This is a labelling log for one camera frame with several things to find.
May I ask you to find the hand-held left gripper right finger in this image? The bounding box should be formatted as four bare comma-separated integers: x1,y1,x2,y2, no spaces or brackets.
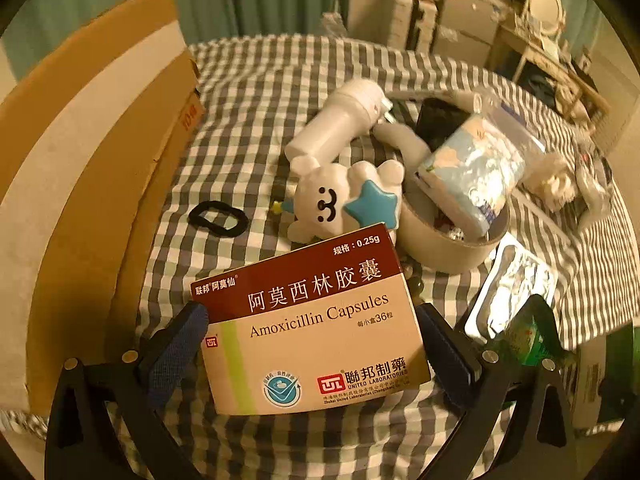
414,302,582,480

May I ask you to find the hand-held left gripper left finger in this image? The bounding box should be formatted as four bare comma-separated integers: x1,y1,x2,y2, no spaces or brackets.
45,300,211,480

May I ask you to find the dark bead bracelet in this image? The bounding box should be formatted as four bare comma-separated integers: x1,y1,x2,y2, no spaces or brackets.
406,264,427,302

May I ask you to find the green package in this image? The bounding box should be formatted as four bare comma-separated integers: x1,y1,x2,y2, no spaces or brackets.
500,294,568,367

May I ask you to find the silver blister pack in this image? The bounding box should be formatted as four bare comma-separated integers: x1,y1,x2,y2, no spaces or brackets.
465,245,557,341

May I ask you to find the white tape roll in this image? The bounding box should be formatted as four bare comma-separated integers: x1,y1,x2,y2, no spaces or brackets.
397,175,512,273

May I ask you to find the red and white medicine box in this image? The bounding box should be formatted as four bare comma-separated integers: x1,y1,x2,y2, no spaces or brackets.
190,221,433,416

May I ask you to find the black hair tie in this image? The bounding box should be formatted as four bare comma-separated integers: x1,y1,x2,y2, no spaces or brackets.
188,200,249,238

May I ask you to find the blue white tissue pack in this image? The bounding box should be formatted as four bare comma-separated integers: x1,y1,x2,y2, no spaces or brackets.
415,112,526,236

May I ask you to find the white plush toy blue star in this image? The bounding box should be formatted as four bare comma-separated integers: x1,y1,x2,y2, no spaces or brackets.
287,154,405,247

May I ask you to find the brown cardboard box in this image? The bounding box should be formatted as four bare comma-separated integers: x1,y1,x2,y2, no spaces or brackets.
0,0,206,411

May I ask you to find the clear plastic bottle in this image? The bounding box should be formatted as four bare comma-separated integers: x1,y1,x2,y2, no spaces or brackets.
572,145,623,223

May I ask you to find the black wallet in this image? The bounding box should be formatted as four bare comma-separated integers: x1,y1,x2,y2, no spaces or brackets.
416,99,473,153

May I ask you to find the clear zip bag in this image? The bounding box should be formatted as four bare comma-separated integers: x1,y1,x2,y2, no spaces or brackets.
472,92,547,161

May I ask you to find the white plastic bottle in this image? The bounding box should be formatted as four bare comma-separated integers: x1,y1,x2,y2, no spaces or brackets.
285,79,386,161

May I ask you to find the checked blanket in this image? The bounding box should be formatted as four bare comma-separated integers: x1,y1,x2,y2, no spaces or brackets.
0,35,633,480

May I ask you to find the white dressing table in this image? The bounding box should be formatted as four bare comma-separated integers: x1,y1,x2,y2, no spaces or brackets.
492,22,601,116

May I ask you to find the grey small fridge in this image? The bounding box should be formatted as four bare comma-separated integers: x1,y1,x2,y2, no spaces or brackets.
435,0,506,68

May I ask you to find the clear water jug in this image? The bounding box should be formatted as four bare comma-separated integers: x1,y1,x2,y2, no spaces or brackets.
320,10,353,41

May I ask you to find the oval white table mirror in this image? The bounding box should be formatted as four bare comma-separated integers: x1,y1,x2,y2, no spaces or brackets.
524,0,565,38

